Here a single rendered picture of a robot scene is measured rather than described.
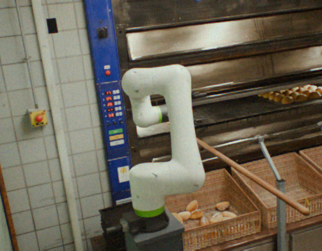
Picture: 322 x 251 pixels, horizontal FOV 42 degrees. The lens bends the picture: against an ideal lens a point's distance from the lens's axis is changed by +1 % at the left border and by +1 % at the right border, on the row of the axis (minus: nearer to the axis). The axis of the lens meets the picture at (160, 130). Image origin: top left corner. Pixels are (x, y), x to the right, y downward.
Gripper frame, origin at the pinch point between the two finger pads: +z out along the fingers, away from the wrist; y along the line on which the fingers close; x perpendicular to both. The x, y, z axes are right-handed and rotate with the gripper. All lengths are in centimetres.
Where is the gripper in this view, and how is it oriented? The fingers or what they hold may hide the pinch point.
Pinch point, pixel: (204, 106)
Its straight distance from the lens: 228.4
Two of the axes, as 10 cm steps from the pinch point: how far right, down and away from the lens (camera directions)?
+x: 3.3, 2.5, -9.1
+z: 9.4, -1.8, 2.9
